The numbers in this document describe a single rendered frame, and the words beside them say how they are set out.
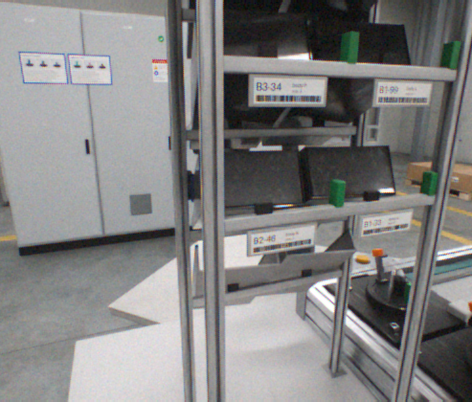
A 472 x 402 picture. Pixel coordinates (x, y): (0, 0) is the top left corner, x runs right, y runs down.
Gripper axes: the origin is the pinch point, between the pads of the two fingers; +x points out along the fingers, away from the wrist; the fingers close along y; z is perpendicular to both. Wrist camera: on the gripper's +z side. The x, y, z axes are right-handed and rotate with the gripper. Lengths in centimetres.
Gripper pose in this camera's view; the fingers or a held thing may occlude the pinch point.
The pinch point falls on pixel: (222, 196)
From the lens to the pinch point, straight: 64.7
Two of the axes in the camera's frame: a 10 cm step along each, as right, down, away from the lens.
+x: 2.0, 4.9, -8.5
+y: 9.8, -0.3, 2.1
